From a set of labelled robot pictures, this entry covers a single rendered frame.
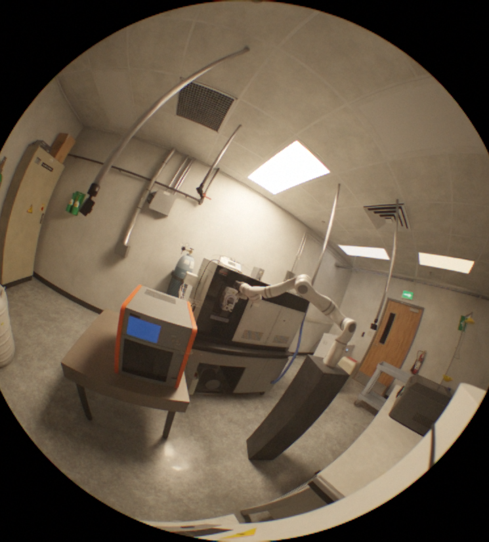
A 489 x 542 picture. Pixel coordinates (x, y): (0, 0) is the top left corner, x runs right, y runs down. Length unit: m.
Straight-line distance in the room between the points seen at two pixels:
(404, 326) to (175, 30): 5.40
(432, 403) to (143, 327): 1.74
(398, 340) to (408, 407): 3.08
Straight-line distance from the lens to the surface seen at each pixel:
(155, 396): 0.95
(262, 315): 1.62
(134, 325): 0.79
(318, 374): 1.04
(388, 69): 1.39
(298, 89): 1.47
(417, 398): 1.42
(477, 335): 4.65
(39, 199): 3.21
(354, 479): 0.86
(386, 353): 4.42
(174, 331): 0.77
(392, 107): 1.46
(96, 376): 0.99
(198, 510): 1.49
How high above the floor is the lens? 1.45
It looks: 1 degrees up
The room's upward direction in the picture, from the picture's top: 22 degrees clockwise
